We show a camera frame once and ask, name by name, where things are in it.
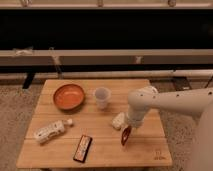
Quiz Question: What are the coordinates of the small white crumpled object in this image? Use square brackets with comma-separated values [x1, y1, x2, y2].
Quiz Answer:
[111, 112, 125, 130]

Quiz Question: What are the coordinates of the orange ceramic bowl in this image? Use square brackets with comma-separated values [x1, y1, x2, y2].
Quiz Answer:
[53, 84, 85, 110]

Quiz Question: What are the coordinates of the white plastic bottle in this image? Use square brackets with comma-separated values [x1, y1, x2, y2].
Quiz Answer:
[34, 119, 74, 144]

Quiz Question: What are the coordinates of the dark chocolate bar package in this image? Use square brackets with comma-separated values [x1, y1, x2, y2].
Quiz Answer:
[73, 135, 93, 163]

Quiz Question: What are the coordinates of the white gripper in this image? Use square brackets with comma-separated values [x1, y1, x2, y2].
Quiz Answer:
[125, 110, 145, 128]

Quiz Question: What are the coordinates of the translucent plastic cup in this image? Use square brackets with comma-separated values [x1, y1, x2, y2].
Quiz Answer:
[94, 87, 111, 109]

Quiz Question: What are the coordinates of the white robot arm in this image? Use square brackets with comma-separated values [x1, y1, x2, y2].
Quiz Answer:
[125, 86, 213, 171]

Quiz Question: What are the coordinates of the grey metal rail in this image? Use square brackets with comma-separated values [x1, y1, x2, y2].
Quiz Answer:
[0, 49, 213, 65]

